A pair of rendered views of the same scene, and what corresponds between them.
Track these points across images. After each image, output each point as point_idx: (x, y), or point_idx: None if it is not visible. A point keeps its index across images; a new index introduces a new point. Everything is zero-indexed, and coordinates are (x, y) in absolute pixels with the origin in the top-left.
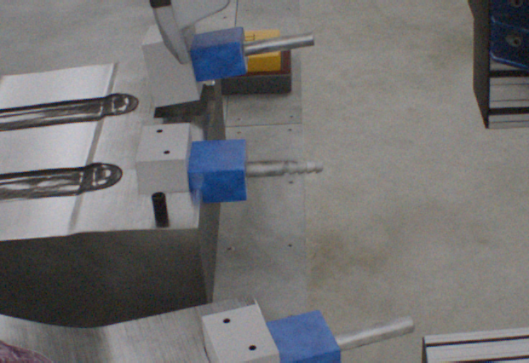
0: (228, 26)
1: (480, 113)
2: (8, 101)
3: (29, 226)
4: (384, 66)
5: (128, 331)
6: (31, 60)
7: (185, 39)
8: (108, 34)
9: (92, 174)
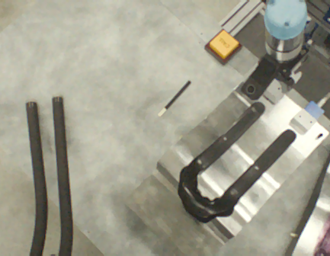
0: (187, 29)
1: (264, 3)
2: (222, 127)
3: (293, 162)
4: None
5: None
6: (145, 88)
7: None
8: (154, 58)
9: (284, 135)
